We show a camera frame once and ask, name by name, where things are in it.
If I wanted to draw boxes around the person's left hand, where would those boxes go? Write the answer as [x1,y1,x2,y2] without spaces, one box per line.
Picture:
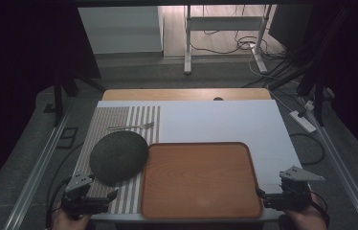
[50,201,93,230]

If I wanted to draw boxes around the white desk frame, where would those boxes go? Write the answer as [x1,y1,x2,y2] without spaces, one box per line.
[183,5,274,76]

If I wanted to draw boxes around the black cable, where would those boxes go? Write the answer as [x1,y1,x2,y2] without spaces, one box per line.
[288,132,326,167]
[44,142,85,228]

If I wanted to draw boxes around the silver fork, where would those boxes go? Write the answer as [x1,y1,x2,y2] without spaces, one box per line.
[107,121,156,132]

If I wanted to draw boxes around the person's right hand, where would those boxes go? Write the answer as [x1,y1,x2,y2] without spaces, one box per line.
[285,193,329,230]

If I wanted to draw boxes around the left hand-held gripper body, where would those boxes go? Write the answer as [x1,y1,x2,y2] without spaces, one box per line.
[59,172,111,221]

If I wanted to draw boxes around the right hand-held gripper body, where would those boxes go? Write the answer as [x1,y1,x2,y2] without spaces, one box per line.
[262,165,326,213]

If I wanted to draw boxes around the dark round plate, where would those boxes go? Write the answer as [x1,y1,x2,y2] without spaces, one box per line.
[89,129,150,188]

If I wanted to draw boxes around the striped woven placemat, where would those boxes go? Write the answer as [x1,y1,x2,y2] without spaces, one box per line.
[71,105,162,215]

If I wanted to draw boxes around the brown wooden tray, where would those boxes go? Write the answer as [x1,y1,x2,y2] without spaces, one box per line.
[140,141,264,220]

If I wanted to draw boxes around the light wooden table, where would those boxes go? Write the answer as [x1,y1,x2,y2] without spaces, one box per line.
[101,87,273,102]

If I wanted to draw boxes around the bundle of floor cables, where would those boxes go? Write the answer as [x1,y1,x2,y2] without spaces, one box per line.
[189,5,300,89]

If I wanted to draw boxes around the white board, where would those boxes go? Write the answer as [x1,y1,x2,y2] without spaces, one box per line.
[71,99,303,222]

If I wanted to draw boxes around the white cabinet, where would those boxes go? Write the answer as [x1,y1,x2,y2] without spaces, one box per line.
[77,6,165,56]

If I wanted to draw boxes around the metal rail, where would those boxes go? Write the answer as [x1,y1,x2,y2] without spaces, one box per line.
[299,95,358,230]
[2,99,75,230]

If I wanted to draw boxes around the black metal stand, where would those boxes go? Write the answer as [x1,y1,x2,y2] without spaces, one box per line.
[266,6,353,127]
[52,57,107,127]

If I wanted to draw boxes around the white power strip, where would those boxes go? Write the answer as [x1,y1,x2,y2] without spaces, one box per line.
[289,110,318,134]

